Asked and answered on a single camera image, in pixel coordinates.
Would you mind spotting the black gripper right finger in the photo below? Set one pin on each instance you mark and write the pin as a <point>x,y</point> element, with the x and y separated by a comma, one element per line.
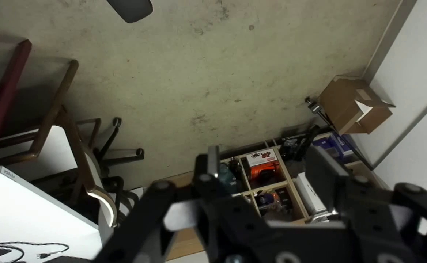
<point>390,225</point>

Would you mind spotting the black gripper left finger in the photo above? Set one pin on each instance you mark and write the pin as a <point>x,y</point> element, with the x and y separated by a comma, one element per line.
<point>229,228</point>

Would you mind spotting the black chair base with wheels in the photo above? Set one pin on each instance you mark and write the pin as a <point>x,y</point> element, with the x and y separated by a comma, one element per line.
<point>116,155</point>

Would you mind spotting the wooden shelf with items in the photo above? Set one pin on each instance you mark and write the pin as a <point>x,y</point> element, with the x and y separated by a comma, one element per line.
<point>267,173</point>

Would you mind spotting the brown cardboard box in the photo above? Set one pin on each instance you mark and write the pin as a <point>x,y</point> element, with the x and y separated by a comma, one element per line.
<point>353,107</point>

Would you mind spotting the white desk surface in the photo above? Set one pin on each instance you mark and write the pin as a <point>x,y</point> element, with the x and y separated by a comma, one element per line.
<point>39,227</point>

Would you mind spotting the wooden chair frame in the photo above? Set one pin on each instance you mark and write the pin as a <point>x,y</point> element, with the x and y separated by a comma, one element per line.
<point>25,140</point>

